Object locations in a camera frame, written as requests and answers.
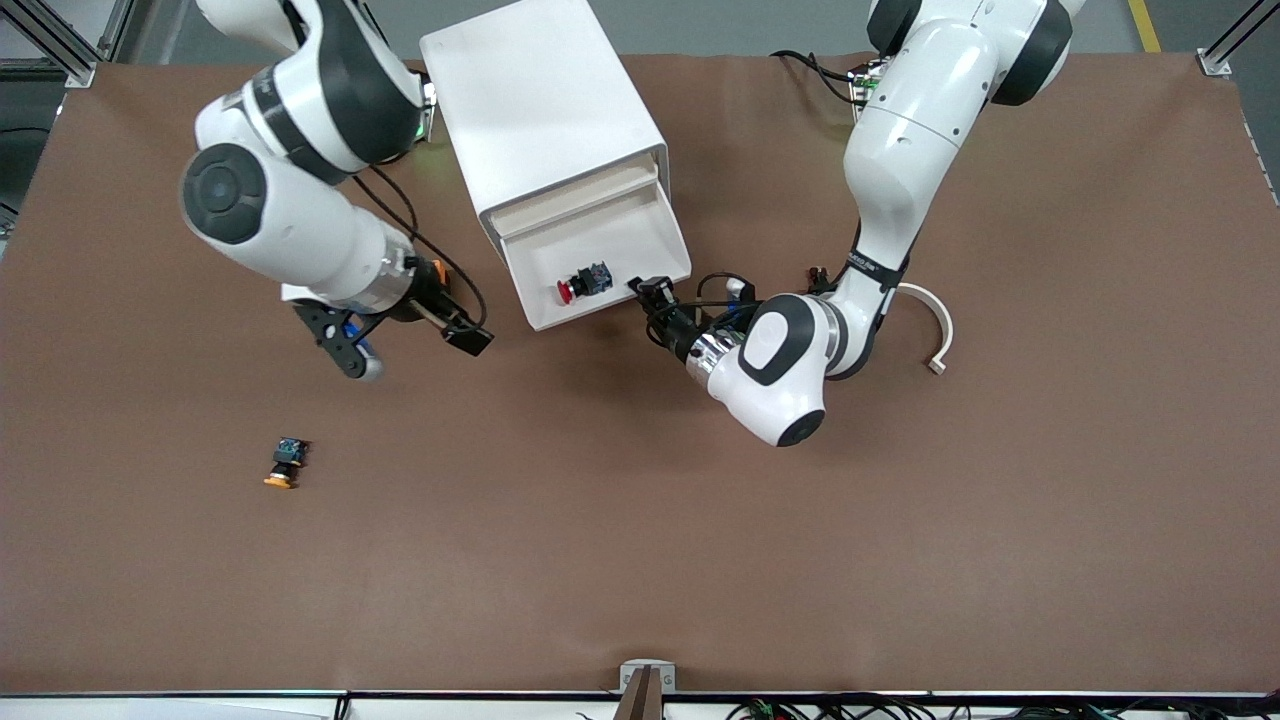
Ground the brown table cover mat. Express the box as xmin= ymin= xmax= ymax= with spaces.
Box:
xmin=0 ymin=52 xmax=1280 ymax=696

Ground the white plain drawer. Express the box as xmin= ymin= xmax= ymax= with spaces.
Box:
xmin=488 ymin=162 xmax=663 ymax=239

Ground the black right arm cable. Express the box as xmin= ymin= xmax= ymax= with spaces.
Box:
xmin=352 ymin=165 xmax=488 ymax=331

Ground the orange push button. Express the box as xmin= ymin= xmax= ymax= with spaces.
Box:
xmin=263 ymin=437 xmax=311 ymax=491

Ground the black cable bundle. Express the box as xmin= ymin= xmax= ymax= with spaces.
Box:
xmin=575 ymin=695 xmax=1280 ymax=720

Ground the black base cable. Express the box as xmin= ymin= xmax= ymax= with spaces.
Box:
xmin=770 ymin=50 xmax=863 ymax=101

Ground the red push button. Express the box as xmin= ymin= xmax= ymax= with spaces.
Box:
xmin=557 ymin=262 xmax=613 ymax=305

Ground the aluminium frame profile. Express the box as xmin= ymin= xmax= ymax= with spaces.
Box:
xmin=0 ymin=0 xmax=136 ymax=89
xmin=1197 ymin=0 xmax=1280 ymax=77

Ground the white curved bracket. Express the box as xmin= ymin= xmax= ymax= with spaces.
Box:
xmin=895 ymin=283 xmax=955 ymax=376

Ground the white drawer cabinet housing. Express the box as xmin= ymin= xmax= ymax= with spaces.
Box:
xmin=420 ymin=0 xmax=669 ymax=241

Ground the white table edge rail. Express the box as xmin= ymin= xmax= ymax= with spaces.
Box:
xmin=0 ymin=690 xmax=1280 ymax=720

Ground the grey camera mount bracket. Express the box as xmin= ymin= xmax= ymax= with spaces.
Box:
xmin=620 ymin=660 xmax=678 ymax=720

